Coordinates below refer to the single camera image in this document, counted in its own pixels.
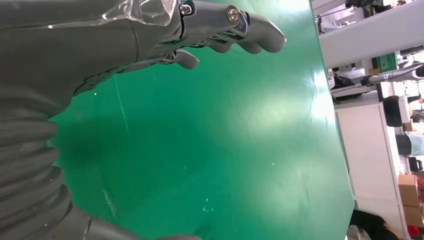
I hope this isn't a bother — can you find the green table mat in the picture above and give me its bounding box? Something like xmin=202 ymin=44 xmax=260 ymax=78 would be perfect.
xmin=47 ymin=0 xmax=356 ymax=240

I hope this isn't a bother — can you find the brown cardboard box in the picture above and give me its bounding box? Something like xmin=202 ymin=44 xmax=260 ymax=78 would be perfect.
xmin=397 ymin=173 xmax=420 ymax=208
xmin=402 ymin=205 xmax=424 ymax=228

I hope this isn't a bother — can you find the black seat back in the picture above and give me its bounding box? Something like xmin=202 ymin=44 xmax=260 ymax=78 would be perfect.
xmin=383 ymin=95 xmax=404 ymax=128

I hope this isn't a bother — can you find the black mug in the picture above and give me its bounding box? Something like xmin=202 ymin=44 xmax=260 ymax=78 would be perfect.
xmin=408 ymin=156 xmax=424 ymax=172

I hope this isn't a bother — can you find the clear plastic hand cover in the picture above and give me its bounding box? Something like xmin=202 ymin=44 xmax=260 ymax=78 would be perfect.
xmin=101 ymin=0 xmax=178 ymax=27

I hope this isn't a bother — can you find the person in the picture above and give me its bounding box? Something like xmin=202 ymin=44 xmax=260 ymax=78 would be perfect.
xmin=347 ymin=209 xmax=424 ymax=240

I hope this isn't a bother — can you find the white cabinet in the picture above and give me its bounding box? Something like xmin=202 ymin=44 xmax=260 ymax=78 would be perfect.
xmin=334 ymin=101 xmax=409 ymax=240

